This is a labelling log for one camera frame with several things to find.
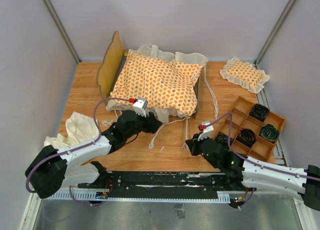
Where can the wooden compartment organizer box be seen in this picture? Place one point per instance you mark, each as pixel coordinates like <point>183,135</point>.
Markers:
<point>262,149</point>

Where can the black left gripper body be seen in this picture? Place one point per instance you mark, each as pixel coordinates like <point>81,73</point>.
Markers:
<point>143,124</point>

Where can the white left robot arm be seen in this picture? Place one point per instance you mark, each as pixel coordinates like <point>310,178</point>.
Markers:
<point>53,168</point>

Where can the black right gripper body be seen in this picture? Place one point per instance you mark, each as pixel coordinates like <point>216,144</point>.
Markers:
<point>196,148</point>

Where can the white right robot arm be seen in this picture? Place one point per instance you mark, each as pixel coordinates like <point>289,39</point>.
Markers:
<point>299,183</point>

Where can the cream cloth pile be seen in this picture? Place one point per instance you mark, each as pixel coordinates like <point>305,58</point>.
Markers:
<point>79,129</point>

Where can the dark rolled sock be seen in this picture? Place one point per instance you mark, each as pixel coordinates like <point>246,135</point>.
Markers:
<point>247,137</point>
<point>269,132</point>
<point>259,112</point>
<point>222,139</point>

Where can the dark rolled sock lower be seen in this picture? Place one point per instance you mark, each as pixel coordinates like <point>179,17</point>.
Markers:
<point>222,139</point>

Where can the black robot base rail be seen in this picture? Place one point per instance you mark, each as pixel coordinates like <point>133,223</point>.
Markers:
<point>159,186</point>

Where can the duck print small pillow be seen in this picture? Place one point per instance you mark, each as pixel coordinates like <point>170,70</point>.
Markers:
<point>245,75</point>

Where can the dark rolled sock upper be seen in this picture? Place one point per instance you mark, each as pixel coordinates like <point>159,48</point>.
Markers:
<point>259,112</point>

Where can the duck print bed cover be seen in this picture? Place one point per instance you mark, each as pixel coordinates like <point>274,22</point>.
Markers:
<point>157,83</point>

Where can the wooden pet bed frame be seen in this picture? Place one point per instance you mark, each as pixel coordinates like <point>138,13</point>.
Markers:
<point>120,65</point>

